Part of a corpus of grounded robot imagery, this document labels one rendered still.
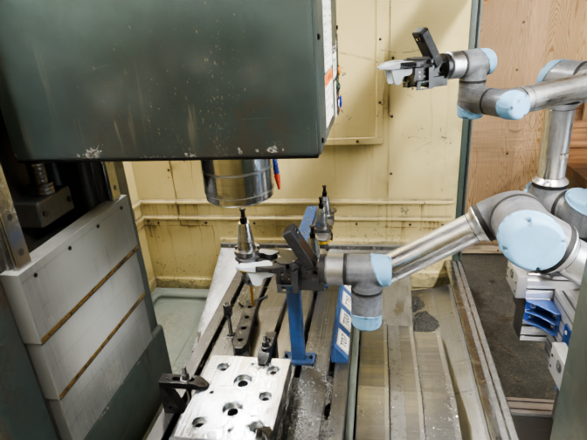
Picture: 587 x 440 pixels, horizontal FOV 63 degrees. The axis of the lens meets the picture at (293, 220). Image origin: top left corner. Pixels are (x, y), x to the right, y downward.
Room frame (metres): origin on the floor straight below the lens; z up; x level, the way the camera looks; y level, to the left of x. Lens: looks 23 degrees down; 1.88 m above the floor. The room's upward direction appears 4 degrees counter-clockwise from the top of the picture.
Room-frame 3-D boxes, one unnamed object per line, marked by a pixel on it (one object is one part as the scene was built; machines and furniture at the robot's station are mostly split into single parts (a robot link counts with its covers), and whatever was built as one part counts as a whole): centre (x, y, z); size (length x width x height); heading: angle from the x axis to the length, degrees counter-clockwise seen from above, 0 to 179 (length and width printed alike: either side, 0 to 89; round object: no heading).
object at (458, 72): (1.40, -0.47, 1.71); 0.08 x 0.05 x 0.08; 19
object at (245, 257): (1.04, 0.12, 1.35); 0.06 x 0.06 x 0.03
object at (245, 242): (1.04, 0.12, 1.40); 0.04 x 0.04 x 0.07
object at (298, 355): (1.18, 0.01, 1.05); 0.10 x 0.05 x 0.30; 79
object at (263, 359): (1.12, 0.10, 0.97); 0.13 x 0.03 x 0.15; 169
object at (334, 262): (1.00, -0.09, 1.31); 0.08 x 0.05 x 0.08; 169
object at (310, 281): (1.01, -0.01, 1.31); 0.12 x 0.08 x 0.09; 79
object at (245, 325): (1.31, 0.18, 0.93); 0.26 x 0.05 x 0.06; 174
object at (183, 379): (1.01, 0.32, 0.97); 0.13 x 0.03 x 0.15; 79
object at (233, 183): (1.04, 0.12, 1.56); 0.16 x 0.16 x 0.12
